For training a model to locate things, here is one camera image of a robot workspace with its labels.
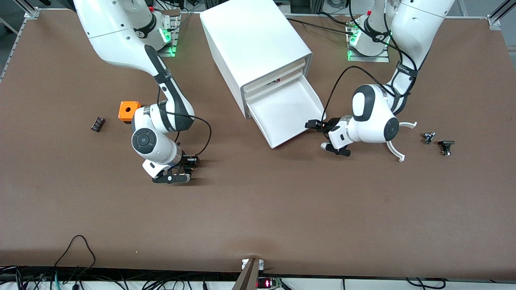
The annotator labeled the white plastic drawer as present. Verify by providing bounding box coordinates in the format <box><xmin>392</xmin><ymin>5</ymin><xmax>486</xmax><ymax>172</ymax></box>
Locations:
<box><xmin>241</xmin><ymin>58</ymin><xmax>306</xmax><ymax>94</ymax></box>
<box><xmin>243</xmin><ymin>68</ymin><xmax>304</xmax><ymax>101</ymax></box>
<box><xmin>247</xmin><ymin>76</ymin><xmax>325</xmax><ymax>149</ymax></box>

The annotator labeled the white drawer cabinet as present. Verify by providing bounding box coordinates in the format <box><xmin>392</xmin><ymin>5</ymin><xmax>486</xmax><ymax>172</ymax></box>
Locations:
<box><xmin>200</xmin><ymin>0</ymin><xmax>313</xmax><ymax>120</ymax></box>

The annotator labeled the white curved plastic arc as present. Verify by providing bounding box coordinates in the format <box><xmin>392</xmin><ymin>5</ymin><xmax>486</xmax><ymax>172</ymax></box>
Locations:
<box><xmin>387</xmin><ymin>122</ymin><xmax>418</xmax><ymax>163</ymax></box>

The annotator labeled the small board with red light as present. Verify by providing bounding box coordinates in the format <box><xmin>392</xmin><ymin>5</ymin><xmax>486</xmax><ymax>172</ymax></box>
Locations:
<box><xmin>257</xmin><ymin>277</ymin><xmax>283</xmax><ymax>289</ymax></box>

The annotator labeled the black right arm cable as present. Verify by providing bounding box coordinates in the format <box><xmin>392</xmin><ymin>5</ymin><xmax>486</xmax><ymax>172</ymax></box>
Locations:
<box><xmin>156</xmin><ymin>87</ymin><xmax>212</xmax><ymax>157</ymax></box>

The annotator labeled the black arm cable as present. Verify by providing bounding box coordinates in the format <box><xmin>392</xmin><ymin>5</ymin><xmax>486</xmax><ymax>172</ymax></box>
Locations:
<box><xmin>156</xmin><ymin>87</ymin><xmax>212</xmax><ymax>157</ymax></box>
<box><xmin>320</xmin><ymin>0</ymin><xmax>418</xmax><ymax>122</ymax></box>

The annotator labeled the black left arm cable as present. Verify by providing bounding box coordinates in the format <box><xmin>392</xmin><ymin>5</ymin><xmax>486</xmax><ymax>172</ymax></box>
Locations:
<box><xmin>320</xmin><ymin>0</ymin><xmax>418</xmax><ymax>122</ymax></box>

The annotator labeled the orange button enclosure box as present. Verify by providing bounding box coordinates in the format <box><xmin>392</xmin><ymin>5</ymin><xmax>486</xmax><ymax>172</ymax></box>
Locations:
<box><xmin>118</xmin><ymin>101</ymin><xmax>142</xmax><ymax>124</ymax></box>

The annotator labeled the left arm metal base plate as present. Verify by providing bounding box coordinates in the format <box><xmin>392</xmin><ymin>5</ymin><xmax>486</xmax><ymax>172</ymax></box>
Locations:
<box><xmin>347</xmin><ymin>20</ymin><xmax>390</xmax><ymax>62</ymax></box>

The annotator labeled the black cable on table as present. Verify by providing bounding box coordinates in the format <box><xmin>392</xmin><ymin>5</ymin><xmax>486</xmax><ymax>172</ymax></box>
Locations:
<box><xmin>285</xmin><ymin>17</ymin><xmax>357</xmax><ymax>36</ymax></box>

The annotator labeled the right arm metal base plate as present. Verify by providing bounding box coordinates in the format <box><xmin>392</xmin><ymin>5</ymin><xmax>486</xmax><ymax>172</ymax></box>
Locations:
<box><xmin>159</xmin><ymin>10</ymin><xmax>180</xmax><ymax>57</ymax></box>

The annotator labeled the black looped cable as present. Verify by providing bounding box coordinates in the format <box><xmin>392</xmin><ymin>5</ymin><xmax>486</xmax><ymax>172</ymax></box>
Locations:
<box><xmin>54</xmin><ymin>235</ymin><xmax>96</xmax><ymax>278</ymax></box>

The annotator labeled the grey camera stand post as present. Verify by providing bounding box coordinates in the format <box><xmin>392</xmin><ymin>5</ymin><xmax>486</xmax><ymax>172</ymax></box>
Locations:
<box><xmin>232</xmin><ymin>258</ymin><xmax>263</xmax><ymax>290</ymax></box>

